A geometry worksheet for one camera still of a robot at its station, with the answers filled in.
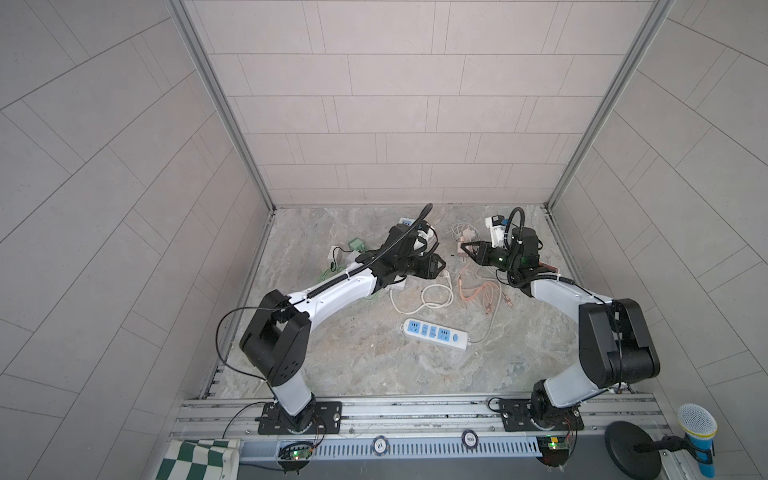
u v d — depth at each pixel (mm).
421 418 723
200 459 639
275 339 435
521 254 694
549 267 994
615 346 443
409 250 663
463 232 1075
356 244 1015
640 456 654
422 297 913
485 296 910
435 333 825
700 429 483
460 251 864
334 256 953
